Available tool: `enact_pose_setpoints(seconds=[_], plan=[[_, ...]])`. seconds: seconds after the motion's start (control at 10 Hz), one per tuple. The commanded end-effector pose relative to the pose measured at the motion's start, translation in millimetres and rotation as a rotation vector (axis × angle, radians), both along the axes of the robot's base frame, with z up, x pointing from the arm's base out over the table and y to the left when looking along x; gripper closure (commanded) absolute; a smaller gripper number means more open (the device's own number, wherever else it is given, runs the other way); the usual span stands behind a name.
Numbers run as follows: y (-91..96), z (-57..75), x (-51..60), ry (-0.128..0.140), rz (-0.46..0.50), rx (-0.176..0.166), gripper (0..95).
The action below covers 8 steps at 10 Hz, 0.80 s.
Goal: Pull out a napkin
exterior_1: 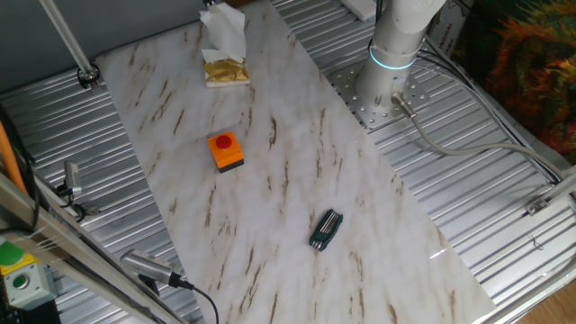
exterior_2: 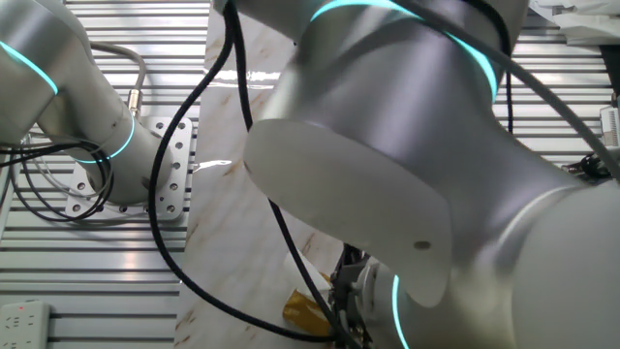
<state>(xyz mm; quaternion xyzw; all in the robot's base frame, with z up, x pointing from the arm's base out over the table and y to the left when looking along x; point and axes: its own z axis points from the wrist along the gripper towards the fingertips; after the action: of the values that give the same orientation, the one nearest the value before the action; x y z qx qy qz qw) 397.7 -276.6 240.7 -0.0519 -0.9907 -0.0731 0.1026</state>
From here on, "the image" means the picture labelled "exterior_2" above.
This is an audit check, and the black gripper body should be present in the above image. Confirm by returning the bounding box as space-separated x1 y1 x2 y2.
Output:
327 243 387 349

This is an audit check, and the white napkin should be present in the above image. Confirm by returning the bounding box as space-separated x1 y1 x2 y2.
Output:
283 249 331 293

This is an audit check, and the gold tissue pack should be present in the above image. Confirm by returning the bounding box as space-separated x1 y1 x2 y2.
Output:
282 288 336 338

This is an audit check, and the metal robot mounting plate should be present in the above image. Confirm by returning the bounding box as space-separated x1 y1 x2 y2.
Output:
65 115 194 222

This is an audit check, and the white ribbed device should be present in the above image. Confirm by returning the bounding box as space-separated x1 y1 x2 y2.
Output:
599 105 620 149

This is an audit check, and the white power strip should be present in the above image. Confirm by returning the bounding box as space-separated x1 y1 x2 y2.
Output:
0 299 52 349

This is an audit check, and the white crumpled cloth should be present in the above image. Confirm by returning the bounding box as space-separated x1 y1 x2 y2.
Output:
527 0 620 48

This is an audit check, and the black braided cable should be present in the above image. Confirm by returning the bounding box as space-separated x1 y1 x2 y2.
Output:
231 0 362 349
147 0 338 343

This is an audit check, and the black base cable bundle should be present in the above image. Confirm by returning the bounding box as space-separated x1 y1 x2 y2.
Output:
0 138 117 223

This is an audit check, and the black camera clamp stand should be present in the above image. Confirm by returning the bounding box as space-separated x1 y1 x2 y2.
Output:
561 152 612 179

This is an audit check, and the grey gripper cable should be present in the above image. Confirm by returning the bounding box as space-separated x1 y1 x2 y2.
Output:
396 0 620 183

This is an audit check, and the grey cable with metal connector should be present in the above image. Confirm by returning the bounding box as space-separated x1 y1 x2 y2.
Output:
82 40 148 120

